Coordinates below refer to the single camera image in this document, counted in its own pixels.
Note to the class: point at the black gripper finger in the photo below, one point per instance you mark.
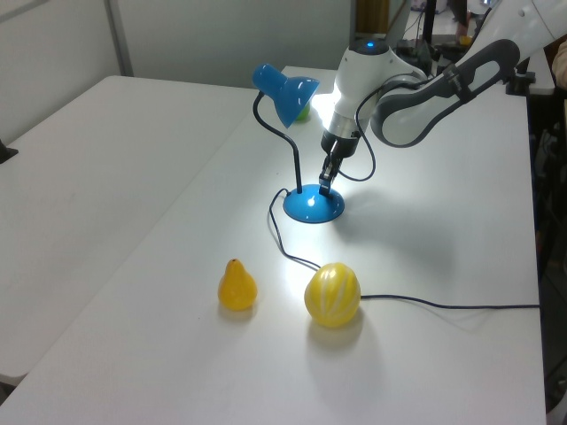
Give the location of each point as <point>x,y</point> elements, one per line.
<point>335,168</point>
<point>324,179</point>

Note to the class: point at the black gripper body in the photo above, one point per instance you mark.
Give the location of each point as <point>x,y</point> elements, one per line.
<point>341,145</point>

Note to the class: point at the blue desk lamp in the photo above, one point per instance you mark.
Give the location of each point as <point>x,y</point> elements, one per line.
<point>310,208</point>

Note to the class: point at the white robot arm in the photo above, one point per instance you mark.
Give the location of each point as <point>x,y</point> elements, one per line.
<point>354,84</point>

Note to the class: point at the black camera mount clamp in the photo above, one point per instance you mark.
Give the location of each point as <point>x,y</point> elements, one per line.
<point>6,152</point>

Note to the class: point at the green apple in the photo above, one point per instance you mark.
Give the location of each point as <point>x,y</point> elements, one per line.
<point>304,114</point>

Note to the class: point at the yellow pear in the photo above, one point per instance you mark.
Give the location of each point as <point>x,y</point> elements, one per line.
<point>237,288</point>

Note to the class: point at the black table clamp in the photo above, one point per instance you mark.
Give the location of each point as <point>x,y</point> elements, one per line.
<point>520,84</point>

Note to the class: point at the black stand pole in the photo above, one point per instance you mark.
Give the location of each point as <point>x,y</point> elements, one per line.
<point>429,20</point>

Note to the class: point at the yellow striped melon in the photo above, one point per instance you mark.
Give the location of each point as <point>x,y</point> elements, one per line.
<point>332,294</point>

